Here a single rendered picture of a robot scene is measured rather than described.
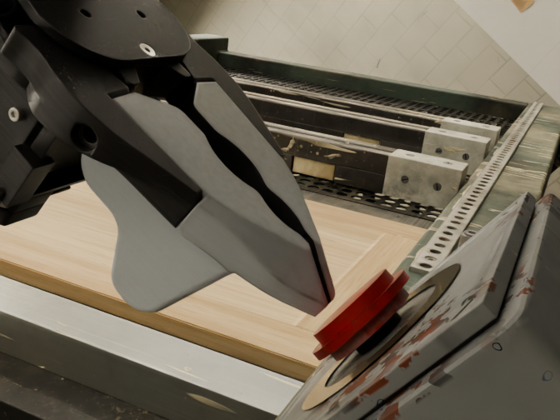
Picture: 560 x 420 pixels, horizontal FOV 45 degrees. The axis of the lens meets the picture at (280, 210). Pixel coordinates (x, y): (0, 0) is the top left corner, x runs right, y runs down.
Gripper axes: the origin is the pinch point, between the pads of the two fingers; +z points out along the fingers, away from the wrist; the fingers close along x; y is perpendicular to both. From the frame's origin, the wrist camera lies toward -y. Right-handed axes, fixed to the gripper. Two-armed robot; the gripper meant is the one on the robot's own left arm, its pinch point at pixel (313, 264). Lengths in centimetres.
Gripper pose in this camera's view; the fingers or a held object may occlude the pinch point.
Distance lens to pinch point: 22.4
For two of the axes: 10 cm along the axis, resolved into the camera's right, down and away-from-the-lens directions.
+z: 6.7, 7.3, -1.1
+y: -6.2, 6.4, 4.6
